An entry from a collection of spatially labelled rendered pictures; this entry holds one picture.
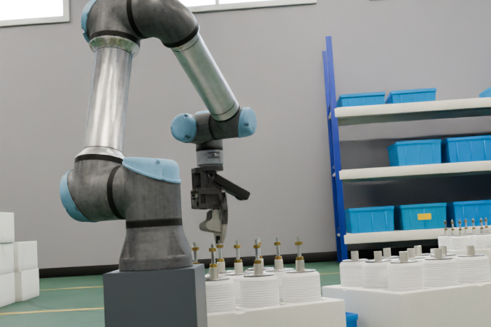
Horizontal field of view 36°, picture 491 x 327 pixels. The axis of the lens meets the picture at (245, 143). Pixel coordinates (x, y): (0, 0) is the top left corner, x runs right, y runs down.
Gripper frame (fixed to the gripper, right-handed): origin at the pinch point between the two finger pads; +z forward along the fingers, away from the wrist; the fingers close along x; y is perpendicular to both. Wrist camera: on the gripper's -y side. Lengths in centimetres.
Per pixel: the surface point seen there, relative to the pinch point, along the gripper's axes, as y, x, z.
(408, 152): -295, -337, -57
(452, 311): -53, 29, 23
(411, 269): -43, 26, 11
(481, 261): -67, 25, 11
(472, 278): -65, 24, 15
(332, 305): -16.8, 30.5, 17.6
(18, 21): -4, -548, -214
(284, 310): -3.5, 31.1, 17.5
